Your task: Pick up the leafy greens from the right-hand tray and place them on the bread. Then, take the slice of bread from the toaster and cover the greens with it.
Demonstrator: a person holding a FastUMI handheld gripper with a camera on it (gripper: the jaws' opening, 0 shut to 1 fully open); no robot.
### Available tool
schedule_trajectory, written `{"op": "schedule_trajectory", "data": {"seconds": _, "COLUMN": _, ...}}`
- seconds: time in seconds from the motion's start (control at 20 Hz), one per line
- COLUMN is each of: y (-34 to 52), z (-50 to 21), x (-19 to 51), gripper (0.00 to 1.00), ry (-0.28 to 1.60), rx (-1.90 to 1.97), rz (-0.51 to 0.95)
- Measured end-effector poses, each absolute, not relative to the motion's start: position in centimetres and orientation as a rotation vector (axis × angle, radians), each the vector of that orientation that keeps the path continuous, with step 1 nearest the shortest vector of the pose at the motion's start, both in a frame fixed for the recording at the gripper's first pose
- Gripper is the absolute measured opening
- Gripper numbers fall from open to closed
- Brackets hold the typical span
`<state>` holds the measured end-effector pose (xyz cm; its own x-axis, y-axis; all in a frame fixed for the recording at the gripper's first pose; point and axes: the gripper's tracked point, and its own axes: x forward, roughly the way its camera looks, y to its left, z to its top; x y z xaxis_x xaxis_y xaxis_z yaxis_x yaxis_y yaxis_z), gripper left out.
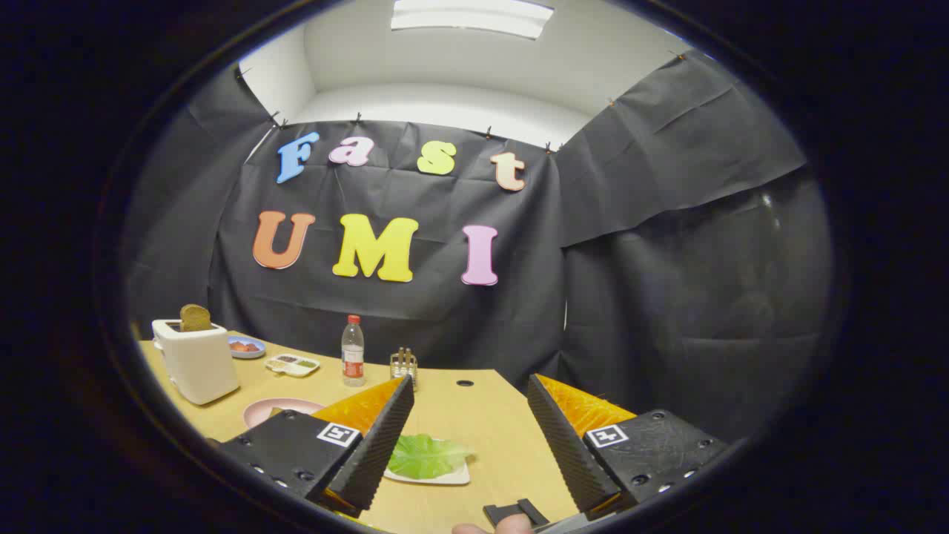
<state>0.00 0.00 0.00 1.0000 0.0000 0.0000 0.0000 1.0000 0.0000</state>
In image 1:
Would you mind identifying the wire mesh utensil holder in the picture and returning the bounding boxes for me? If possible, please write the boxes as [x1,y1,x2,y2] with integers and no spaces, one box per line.
[390,347,419,392]

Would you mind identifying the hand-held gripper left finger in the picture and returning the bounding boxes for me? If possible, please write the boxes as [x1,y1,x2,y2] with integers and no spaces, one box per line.
[219,375,416,520]

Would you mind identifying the green lettuce leaf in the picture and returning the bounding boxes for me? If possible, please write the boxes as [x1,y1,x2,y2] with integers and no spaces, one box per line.
[387,434,474,480]

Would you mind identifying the white ceiling light panel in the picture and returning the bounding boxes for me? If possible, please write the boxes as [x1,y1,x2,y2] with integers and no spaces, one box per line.
[391,0,555,40]

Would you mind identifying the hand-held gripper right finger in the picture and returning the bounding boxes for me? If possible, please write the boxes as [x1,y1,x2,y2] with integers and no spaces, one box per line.
[526,373,731,520]

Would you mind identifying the clear red-capped water bottle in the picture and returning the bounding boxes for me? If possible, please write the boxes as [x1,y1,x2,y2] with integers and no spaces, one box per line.
[341,314,366,387]

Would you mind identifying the white toaster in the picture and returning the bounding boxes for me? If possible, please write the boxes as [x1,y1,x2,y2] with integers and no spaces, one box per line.
[152,319,240,406]

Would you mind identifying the pink plate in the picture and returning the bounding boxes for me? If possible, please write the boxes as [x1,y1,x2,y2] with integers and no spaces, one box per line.
[243,398,327,429]

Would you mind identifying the white divided seed dish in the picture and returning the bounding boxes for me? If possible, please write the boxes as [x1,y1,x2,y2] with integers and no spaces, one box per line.
[265,354,321,378]

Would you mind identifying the small white square plate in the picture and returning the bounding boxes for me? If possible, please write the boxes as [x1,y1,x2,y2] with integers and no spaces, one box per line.
[382,438,472,486]

